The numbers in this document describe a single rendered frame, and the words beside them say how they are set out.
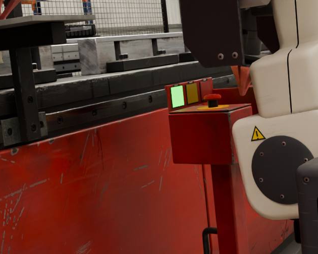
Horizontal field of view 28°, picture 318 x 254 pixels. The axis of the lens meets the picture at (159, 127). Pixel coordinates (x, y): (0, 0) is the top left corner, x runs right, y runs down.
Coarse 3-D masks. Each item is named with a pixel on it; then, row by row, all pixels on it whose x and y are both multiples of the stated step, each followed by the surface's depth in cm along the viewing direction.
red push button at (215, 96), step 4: (204, 96) 141; (208, 96) 140; (212, 96) 140; (216, 96) 140; (220, 96) 140; (204, 100) 141; (208, 100) 140; (212, 100) 140; (216, 100) 141; (208, 104) 141; (212, 104) 141; (216, 104) 141
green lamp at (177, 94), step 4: (172, 88) 143; (176, 88) 145; (180, 88) 146; (172, 92) 143; (176, 92) 144; (180, 92) 146; (172, 96) 143; (176, 96) 144; (180, 96) 146; (172, 100) 143; (176, 100) 144; (180, 100) 146; (176, 104) 144; (180, 104) 146
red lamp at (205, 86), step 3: (204, 81) 154; (207, 81) 156; (201, 84) 153; (204, 84) 154; (207, 84) 156; (201, 87) 153; (204, 87) 154; (207, 87) 155; (201, 90) 153; (204, 90) 154; (207, 90) 155; (210, 90) 157; (201, 93) 153; (204, 93) 154; (207, 93) 155; (210, 93) 157; (201, 96) 153
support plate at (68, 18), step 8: (24, 16) 107; (32, 16) 106; (40, 16) 108; (48, 16) 109; (56, 16) 111; (64, 16) 113; (72, 16) 115; (80, 16) 117; (88, 16) 119; (0, 24) 110; (8, 24) 109; (16, 24) 110; (24, 24) 112; (32, 24) 115
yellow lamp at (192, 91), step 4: (192, 84) 150; (196, 84) 151; (188, 88) 149; (192, 88) 150; (196, 88) 151; (188, 92) 149; (192, 92) 150; (196, 92) 151; (188, 96) 149; (192, 96) 150; (196, 96) 151; (188, 100) 148; (192, 100) 150; (196, 100) 151
